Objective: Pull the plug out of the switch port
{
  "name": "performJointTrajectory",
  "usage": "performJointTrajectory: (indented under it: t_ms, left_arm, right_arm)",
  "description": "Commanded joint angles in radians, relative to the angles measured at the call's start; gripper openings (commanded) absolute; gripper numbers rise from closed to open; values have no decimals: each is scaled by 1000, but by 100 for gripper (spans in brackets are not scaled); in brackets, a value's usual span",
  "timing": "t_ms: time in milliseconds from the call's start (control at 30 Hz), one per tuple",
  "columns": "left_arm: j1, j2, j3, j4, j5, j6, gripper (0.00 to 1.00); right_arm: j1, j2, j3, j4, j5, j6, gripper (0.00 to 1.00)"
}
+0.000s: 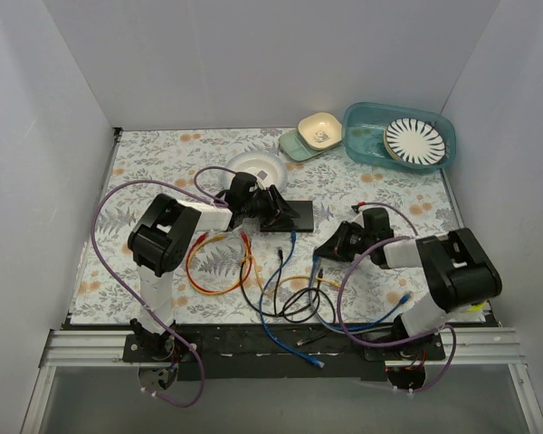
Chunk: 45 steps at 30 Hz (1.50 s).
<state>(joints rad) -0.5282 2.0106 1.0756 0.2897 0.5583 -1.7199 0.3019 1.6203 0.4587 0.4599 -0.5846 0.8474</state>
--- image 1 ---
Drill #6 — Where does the cream square panda bowl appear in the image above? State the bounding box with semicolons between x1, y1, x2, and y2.
297;112;342;151

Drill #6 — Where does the black power cable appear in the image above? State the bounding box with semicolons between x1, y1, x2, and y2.
238;246;329;347

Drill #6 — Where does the blue striped white plate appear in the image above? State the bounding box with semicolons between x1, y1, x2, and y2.
383;118;446;165

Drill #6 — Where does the yellow network cable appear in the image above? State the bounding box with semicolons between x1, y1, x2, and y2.
187;234;343;297

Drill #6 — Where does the floral table mat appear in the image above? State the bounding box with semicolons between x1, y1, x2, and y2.
70;128;458;332

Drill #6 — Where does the lime green bowl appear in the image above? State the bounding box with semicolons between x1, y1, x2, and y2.
467;302;485;312

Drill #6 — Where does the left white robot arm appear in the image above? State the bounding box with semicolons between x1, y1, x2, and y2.
128;172;302;362

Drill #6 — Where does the grey network cable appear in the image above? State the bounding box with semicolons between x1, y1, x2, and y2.
316;311;399;338

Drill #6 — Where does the green divided tray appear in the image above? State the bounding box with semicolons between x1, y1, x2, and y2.
279;129;322;163

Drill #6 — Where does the teal plastic basin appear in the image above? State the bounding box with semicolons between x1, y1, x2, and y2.
342;102;457;174

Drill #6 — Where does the white round bowl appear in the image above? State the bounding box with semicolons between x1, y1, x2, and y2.
225;151;288;192

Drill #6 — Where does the red network cable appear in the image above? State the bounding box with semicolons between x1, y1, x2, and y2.
185;230;253;296

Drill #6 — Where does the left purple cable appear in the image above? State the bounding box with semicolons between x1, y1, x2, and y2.
90;165;241;408

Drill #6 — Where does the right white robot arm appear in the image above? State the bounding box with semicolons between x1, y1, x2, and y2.
313;207;502;360

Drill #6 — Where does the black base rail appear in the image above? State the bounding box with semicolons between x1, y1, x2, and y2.
121;321;449;383

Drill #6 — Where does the black network switch box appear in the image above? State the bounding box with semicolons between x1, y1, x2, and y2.
260;201;315;233

